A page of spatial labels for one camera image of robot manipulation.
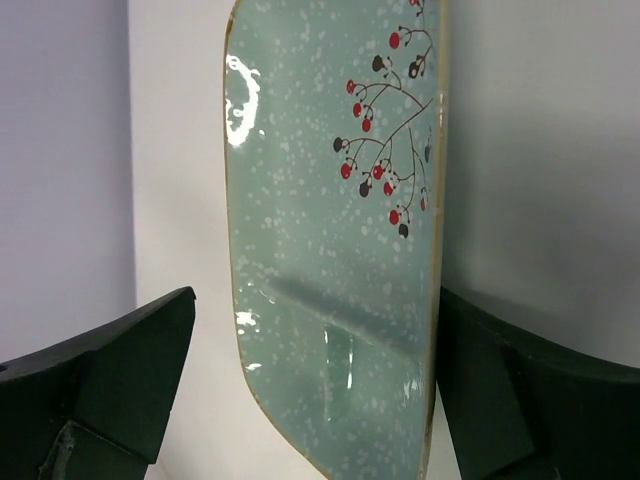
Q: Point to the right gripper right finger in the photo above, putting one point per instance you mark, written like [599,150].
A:
[521,407]

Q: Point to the light green rectangular plate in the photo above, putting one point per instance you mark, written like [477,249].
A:
[335,158]

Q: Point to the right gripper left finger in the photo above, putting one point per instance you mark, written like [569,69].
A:
[96,406]

